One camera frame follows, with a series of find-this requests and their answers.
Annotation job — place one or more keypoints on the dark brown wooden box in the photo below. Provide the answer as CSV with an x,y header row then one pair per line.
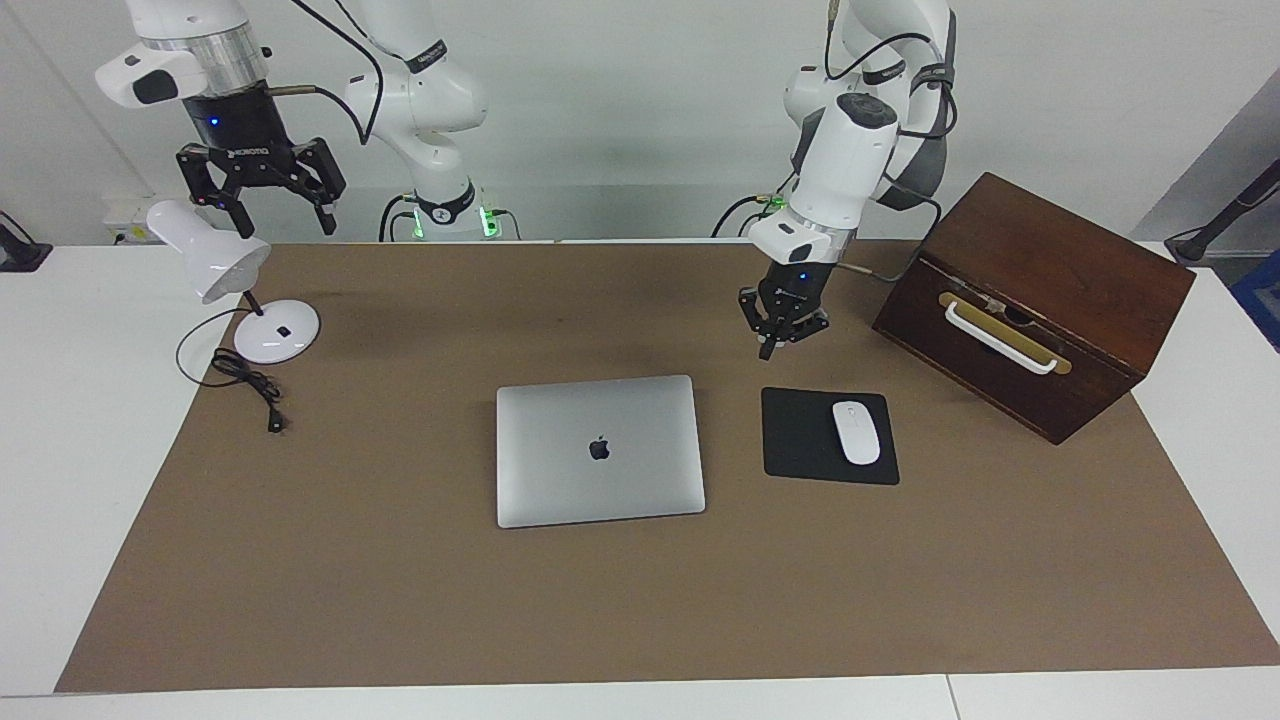
x,y
1050,260

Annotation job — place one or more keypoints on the white desk lamp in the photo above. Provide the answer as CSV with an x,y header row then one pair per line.
x,y
280,335

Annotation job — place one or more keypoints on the brown paper table mat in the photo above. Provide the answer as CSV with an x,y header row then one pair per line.
x,y
400,600

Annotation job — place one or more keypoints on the black stand foot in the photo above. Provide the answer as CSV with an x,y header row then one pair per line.
x,y
20,255

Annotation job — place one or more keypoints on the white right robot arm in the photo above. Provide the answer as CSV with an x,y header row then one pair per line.
x,y
420,100

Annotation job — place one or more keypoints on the black mouse pad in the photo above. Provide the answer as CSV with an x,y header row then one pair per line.
x,y
800,440

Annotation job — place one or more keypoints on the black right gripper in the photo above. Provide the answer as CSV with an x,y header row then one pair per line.
x,y
240,135

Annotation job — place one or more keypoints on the blue crate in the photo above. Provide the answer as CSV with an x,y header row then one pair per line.
x,y
1265,295

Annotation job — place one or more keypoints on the white computer mouse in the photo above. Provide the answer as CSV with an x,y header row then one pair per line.
x,y
856,435

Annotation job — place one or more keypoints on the grey aluminium laptop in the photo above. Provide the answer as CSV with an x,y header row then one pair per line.
x,y
560,470

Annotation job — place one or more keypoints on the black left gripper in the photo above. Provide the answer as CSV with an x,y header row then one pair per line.
x,y
798,285

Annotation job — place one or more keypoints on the black tripod stand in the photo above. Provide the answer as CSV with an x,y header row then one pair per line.
x,y
1215,225

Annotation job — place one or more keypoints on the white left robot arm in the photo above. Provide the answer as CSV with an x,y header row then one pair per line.
x,y
850,160

